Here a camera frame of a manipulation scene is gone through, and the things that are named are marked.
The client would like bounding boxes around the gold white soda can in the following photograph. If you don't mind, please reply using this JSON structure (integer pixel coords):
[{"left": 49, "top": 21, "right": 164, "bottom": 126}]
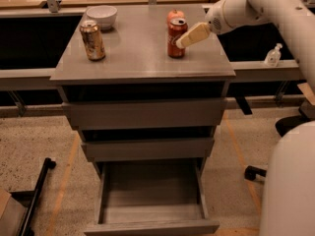
[{"left": 80, "top": 20, "right": 105, "bottom": 61}]

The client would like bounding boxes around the grey drawer cabinet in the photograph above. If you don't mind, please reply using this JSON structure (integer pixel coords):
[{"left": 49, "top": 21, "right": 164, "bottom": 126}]
[{"left": 49, "top": 3, "right": 237, "bottom": 236}]

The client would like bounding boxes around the open grey bottom drawer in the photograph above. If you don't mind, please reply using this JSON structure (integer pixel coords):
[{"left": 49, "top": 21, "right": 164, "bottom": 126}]
[{"left": 85, "top": 158, "right": 220, "bottom": 236}]

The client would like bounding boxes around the white bowl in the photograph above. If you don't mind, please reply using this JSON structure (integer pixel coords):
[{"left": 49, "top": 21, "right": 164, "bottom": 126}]
[{"left": 87, "top": 5, "right": 118, "bottom": 30}]

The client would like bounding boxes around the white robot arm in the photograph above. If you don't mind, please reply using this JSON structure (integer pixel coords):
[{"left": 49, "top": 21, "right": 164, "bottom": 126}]
[{"left": 176, "top": 0, "right": 315, "bottom": 236}]

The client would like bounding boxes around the red coke can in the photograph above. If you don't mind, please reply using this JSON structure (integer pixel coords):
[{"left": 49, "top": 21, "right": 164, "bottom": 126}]
[{"left": 167, "top": 18, "right": 188, "bottom": 58}]

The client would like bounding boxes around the black office chair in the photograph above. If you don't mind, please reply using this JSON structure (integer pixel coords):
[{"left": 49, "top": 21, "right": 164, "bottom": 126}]
[{"left": 244, "top": 101, "right": 315, "bottom": 181}]

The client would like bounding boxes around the clear sanitizer bottle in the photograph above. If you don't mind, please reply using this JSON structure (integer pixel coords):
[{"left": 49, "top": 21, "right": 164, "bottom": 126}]
[{"left": 264, "top": 43, "right": 283, "bottom": 67}]

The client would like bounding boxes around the grey top drawer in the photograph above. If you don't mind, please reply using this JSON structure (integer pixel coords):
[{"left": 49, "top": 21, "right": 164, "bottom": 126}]
[{"left": 62, "top": 98, "right": 226, "bottom": 130}]

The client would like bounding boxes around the grey middle drawer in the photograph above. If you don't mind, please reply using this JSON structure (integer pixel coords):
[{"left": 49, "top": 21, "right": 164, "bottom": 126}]
[{"left": 82, "top": 138, "right": 214, "bottom": 162}]

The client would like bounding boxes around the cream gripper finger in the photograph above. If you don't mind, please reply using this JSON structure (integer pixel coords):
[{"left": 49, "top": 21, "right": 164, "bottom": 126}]
[{"left": 176, "top": 23, "right": 211, "bottom": 49}]

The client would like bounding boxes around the red apple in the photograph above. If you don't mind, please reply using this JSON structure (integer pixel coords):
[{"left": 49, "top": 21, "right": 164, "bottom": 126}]
[{"left": 166, "top": 9, "right": 185, "bottom": 25}]

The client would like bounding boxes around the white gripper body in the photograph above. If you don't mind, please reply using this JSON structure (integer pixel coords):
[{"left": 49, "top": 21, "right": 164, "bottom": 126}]
[{"left": 205, "top": 1, "right": 230, "bottom": 34}]

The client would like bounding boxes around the grey desk rail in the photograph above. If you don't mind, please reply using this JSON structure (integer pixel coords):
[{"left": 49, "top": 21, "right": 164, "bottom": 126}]
[{"left": 0, "top": 60, "right": 302, "bottom": 91}]

